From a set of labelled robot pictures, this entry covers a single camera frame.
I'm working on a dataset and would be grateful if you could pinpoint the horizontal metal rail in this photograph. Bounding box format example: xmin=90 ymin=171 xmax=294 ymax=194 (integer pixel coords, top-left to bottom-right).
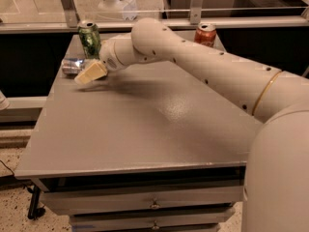
xmin=0 ymin=15 xmax=309 ymax=34

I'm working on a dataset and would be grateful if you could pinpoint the left metal bracket post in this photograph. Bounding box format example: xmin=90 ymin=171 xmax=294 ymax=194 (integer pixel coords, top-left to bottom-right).
xmin=61 ymin=0 xmax=79 ymax=28

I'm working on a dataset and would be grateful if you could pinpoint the lower metal drawer knob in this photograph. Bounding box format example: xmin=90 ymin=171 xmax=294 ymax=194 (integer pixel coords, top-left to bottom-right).
xmin=152 ymin=221 xmax=160 ymax=230

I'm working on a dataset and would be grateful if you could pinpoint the upper grey drawer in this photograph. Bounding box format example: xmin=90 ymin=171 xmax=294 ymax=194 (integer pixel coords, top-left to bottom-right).
xmin=41 ymin=181 xmax=243 ymax=215

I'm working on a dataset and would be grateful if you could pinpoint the silver blue redbull can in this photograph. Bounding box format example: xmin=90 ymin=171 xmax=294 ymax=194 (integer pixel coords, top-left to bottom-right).
xmin=61 ymin=58 xmax=86 ymax=75

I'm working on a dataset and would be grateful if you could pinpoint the grey drawer cabinet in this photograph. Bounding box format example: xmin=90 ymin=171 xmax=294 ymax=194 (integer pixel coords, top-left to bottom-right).
xmin=14 ymin=30 xmax=264 ymax=232

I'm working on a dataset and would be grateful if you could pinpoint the metal drawer knob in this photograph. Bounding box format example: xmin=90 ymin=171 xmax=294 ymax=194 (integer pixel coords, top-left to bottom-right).
xmin=152 ymin=221 xmax=160 ymax=230
xmin=150 ymin=198 xmax=160 ymax=210

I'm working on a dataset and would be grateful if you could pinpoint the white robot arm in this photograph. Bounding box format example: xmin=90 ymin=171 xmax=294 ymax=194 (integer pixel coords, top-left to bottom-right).
xmin=75 ymin=18 xmax=309 ymax=232

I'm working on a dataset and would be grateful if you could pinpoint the lower grey drawer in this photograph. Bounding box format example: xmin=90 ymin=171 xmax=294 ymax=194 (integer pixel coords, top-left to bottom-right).
xmin=70 ymin=207 xmax=235 ymax=232

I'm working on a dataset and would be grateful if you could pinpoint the black cable on floor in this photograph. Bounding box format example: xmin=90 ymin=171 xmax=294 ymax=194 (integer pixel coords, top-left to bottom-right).
xmin=0 ymin=159 xmax=35 ymax=191

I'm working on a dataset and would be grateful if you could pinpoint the red coca-cola can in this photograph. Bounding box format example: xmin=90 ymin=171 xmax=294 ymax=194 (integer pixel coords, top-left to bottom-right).
xmin=194 ymin=23 xmax=216 ymax=47

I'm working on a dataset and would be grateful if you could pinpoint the grey drawer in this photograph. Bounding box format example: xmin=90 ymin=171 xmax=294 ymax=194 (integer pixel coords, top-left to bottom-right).
xmin=41 ymin=181 xmax=243 ymax=215
xmin=70 ymin=207 xmax=235 ymax=232

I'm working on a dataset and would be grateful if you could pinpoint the green soda can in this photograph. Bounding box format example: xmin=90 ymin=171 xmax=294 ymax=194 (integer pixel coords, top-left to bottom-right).
xmin=78 ymin=20 xmax=101 ymax=59

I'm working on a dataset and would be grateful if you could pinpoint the right metal bracket post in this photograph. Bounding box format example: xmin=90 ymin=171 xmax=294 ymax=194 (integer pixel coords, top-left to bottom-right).
xmin=189 ymin=0 xmax=204 ymax=25

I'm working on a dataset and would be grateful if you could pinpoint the white pedestal base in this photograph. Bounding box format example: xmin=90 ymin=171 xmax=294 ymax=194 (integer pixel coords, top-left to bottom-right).
xmin=98 ymin=0 xmax=138 ymax=21

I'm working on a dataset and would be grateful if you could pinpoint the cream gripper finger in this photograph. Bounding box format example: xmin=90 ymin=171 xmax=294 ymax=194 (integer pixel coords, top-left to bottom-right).
xmin=74 ymin=61 xmax=108 ymax=85

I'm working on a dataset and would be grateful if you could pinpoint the upper metal drawer knob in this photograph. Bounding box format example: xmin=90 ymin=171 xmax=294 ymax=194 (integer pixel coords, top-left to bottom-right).
xmin=150 ymin=198 xmax=160 ymax=210

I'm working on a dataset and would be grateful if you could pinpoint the black cabinet leg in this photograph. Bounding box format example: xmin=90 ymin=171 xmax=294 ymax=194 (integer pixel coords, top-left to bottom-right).
xmin=27 ymin=186 xmax=45 ymax=220

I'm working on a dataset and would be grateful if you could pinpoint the metal bracket post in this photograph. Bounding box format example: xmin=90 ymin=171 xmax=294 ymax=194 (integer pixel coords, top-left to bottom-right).
xmin=189 ymin=0 xmax=204 ymax=25
xmin=61 ymin=0 xmax=79 ymax=28

